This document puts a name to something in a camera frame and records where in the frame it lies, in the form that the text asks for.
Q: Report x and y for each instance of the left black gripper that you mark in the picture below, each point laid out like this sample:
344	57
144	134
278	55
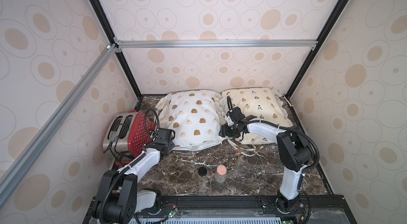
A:
171	144

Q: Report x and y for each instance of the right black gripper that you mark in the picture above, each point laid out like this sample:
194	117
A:
226	130

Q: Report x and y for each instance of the cream pillow bear panda print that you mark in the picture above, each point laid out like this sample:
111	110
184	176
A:
262	102

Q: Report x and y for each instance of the white pillow brown bear print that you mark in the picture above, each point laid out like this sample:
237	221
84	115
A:
195	116

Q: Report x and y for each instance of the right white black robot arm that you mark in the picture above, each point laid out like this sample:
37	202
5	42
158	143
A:
297	152

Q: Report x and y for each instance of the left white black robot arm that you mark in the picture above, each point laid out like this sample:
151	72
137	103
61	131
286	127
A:
118	198

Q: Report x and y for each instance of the red silver toaster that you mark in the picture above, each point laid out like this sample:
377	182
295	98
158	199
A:
126	136

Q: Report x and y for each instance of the black lid glass jar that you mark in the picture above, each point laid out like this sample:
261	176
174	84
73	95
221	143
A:
202	174

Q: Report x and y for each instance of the pink lid glass jar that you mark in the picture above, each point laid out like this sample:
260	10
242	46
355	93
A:
220	174

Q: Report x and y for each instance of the horizontal silver aluminium bar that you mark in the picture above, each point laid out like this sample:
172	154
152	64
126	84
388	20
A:
218	43

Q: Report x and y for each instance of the diagonal silver aluminium bar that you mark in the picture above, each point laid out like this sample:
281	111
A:
31	153

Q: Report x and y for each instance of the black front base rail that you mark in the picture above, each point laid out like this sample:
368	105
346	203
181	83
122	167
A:
318	209

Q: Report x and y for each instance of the left black frame post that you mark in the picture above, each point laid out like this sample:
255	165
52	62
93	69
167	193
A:
106	27

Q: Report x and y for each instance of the black frame post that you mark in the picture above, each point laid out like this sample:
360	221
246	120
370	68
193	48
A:
106	27
331	21

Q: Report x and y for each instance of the right black frame post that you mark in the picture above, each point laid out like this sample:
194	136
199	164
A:
331	21

